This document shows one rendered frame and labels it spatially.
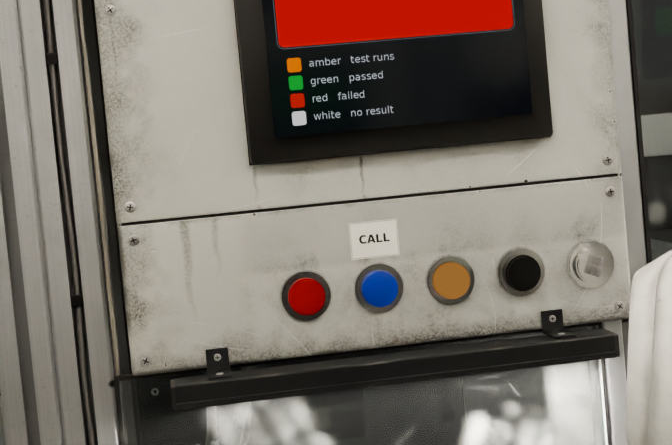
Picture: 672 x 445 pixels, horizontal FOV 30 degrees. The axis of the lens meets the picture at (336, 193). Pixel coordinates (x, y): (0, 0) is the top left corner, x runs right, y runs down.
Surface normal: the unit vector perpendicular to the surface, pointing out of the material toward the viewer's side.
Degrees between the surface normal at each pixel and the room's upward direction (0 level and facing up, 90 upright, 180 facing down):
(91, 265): 90
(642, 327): 62
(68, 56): 90
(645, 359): 76
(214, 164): 90
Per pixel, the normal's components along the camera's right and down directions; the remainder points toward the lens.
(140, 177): 0.14, 0.04
